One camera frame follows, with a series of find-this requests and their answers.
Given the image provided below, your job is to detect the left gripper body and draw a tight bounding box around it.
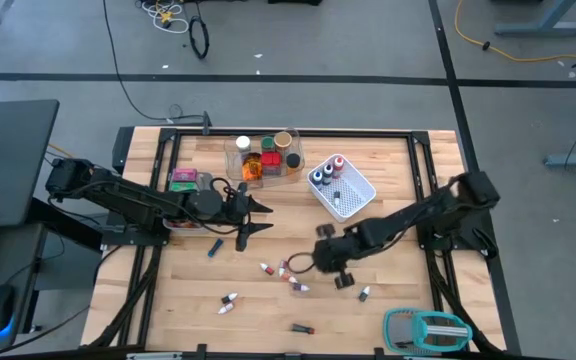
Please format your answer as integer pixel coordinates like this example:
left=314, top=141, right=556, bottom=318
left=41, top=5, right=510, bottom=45
left=185, top=182, right=254, bottom=226

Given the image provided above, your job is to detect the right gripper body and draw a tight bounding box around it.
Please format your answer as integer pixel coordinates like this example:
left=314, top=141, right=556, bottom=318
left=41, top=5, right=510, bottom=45
left=311, top=234, right=364, bottom=275

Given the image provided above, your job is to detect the pink cereal box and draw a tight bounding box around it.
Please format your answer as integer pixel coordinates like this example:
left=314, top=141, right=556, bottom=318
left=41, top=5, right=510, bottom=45
left=170, top=168, right=199, bottom=183

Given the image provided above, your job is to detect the red smoked paprika tin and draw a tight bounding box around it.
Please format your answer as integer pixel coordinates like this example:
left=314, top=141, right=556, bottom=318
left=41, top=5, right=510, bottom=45
left=260, top=151, right=283, bottom=176

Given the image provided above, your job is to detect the white spice jar tan lid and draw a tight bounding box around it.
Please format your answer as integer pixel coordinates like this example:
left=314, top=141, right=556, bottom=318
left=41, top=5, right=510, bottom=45
left=273, top=130, right=294, bottom=151

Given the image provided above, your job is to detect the blue tube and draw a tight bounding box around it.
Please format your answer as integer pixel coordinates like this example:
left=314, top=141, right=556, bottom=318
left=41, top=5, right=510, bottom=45
left=206, top=237, right=225, bottom=259

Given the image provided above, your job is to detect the clear plastic bin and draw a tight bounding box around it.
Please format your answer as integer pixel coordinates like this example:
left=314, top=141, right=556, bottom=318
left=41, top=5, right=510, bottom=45
left=224, top=128, right=306, bottom=190

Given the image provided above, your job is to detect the white perforated plastic basket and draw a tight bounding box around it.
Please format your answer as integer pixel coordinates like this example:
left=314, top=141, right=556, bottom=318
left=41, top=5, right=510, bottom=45
left=306, top=152, right=378, bottom=224

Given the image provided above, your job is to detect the teal box grater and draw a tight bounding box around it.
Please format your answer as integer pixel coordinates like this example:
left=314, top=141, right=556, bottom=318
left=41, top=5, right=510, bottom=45
left=382, top=306, right=474, bottom=357

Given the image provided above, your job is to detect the grey side desk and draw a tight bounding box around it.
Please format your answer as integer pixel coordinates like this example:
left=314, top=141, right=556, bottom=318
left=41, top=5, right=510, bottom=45
left=0, top=222, right=49, bottom=351

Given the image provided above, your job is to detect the black desk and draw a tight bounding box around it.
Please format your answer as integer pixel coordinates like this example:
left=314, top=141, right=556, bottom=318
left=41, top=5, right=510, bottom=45
left=0, top=98, right=61, bottom=230

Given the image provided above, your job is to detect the grey plastic bin with handle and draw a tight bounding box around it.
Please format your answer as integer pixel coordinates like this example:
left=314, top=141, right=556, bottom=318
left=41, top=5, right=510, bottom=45
left=161, top=169, right=215, bottom=235

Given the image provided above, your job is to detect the white cable bundle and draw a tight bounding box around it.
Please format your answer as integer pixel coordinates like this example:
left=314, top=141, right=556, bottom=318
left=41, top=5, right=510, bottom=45
left=137, top=0, right=190, bottom=35

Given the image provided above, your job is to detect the yellow floor cable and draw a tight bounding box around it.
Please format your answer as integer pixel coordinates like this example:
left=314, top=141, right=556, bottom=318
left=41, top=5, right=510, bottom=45
left=454, top=0, right=576, bottom=65

